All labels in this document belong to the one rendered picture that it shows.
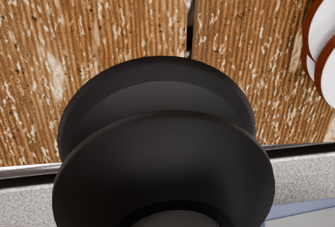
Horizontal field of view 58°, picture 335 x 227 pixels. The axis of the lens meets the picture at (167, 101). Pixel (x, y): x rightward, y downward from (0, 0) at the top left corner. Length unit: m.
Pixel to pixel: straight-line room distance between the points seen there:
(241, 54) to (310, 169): 0.20
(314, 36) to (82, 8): 0.18
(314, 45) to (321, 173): 0.21
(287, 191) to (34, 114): 0.32
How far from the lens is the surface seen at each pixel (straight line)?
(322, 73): 0.25
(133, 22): 0.25
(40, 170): 0.36
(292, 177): 0.42
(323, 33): 0.27
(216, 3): 0.25
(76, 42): 0.25
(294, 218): 0.55
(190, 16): 0.27
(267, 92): 0.30
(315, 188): 0.45
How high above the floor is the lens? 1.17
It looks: 59 degrees down
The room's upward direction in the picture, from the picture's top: 169 degrees clockwise
